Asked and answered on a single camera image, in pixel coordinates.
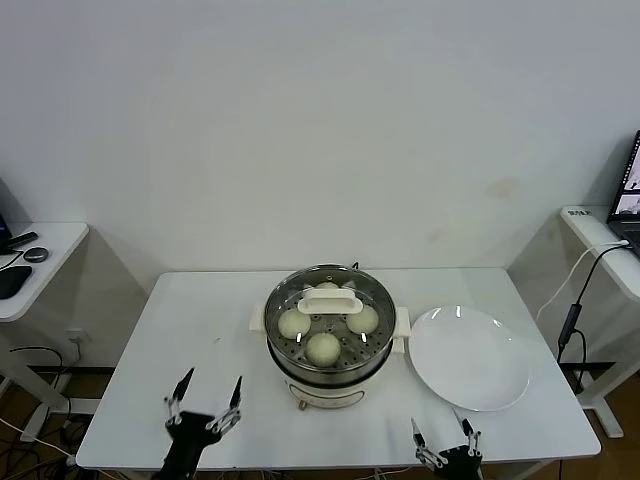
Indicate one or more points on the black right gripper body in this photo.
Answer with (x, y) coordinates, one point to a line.
(457, 462)

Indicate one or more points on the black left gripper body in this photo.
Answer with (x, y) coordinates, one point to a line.
(192, 430)

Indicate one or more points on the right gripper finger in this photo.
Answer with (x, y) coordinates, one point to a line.
(474, 440)
(422, 447)

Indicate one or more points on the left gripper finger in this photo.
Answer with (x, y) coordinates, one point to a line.
(234, 407)
(172, 407)

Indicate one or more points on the white steamed baozi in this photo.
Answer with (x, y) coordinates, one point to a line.
(364, 321)
(322, 350)
(325, 286)
(291, 324)

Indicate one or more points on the stainless steel steamer basket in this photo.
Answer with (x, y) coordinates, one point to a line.
(350, 369)

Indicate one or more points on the white round plate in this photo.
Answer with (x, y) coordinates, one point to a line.
(465, 355)

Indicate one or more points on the white electric cooker base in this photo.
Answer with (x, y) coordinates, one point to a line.
(325, 395)

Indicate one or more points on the white side desk with mouse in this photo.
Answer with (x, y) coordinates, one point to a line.
(55, 250)

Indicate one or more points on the black bar-shaped device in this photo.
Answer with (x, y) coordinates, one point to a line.
(22, 239)

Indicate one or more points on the white side desk with laptop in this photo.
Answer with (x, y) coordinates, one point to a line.
(590, 230)

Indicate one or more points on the dark monitor screen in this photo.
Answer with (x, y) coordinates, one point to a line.
(7, 205)

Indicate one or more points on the open black laptop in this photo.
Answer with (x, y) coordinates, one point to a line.
(625, 220)

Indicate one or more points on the white wall outlet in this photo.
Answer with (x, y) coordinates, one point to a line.
(77, 336)

